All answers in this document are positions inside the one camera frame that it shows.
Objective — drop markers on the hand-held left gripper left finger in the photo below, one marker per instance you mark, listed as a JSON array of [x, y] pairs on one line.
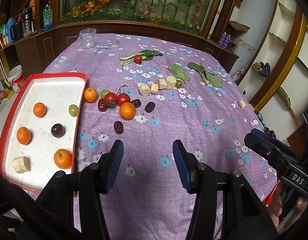
[[115, 165]]

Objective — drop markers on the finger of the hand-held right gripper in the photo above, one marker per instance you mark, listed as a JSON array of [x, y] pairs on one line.
[[263, 133], [268, 152]]

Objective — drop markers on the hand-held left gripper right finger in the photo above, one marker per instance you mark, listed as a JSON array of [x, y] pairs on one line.
[[182, 167]]

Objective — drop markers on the dried red date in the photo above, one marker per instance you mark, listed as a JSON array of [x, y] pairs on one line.
[[136, 103], [149, 107], [118, 126], [102, 105]]

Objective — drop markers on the small orange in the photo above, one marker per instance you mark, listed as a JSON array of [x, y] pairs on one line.
[[39, 109], [127, 110], [90, 94], [23, 135], [62, 158]]

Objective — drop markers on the red cherry tomato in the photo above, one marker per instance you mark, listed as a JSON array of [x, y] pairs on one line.
[[110, 99], [123, 99], [138, 58]]

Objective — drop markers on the dark purple plum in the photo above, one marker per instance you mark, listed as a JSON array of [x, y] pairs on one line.
[[57, 130]]

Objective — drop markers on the green grape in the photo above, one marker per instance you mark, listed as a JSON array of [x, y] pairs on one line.
[[73, 110]]

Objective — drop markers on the pale banana piece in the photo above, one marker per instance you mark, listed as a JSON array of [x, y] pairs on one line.
[[154, 88], [241, 104], [171, 82], [144, 90], [161, 83], [21, 164]]

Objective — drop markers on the red tray white inside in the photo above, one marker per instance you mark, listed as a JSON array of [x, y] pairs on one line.
[[51, 92]]

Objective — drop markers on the person's right hand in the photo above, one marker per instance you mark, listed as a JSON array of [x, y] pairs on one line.
[[275, 210]]

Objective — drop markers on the purple floral tablecloth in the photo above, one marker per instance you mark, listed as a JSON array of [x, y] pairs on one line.
[[149, 135]]

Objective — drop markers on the floral printed bag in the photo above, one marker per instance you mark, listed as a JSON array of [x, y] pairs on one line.
[[240, 73]]

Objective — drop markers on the black shoes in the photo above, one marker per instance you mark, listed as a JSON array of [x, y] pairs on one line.
[[264, 67]]

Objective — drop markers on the green jujube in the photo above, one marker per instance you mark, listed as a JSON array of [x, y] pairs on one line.
[[179, 83], [104, 93]]

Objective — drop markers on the green vegetable leaf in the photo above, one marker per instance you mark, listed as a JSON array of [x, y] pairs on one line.
[[213, 78], [179, 72]]

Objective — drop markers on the small bok choy stalk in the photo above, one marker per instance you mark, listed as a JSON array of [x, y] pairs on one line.
[[196, 67]]

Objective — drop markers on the purple spray bottle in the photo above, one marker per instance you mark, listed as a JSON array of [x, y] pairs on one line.
[[223, 40], [228, 40]]

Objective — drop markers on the long bok choy stalk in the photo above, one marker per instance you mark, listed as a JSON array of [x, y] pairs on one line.
[[149, 53]]

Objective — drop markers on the white rolled poster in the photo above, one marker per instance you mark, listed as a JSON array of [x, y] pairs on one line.
[[217, 15]]

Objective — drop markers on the clear plastic jar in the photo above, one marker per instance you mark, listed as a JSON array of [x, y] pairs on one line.
[[88, 38]]

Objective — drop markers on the white plastic bucket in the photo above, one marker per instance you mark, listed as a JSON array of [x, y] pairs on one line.
[[15, 76]]

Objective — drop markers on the dark wooden cabinet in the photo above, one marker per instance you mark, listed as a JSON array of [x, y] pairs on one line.
[[56, 42]]

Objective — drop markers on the green label water bottle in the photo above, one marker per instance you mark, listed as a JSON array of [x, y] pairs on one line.
[[47, 16]]

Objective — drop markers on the black mug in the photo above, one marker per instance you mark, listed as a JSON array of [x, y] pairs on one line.
[[18, 31]]

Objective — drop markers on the small red white carton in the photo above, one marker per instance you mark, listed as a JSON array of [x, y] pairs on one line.
[[4, 40]]

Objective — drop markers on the glass case artificial flowers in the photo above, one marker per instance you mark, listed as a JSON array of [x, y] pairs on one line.
[[144, 0]]

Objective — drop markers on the steel thermos flask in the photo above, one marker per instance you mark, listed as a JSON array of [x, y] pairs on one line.
[[27, 20]]

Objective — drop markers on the blue plastic jug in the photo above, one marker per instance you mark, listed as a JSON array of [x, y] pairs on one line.
[[9, 30]]

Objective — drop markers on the green plastic bag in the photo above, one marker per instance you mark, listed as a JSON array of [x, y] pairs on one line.
[[2, 28]]

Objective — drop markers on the gold trimmed wooden shelf frame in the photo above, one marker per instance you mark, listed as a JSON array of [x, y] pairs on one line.
[[293, 62]]

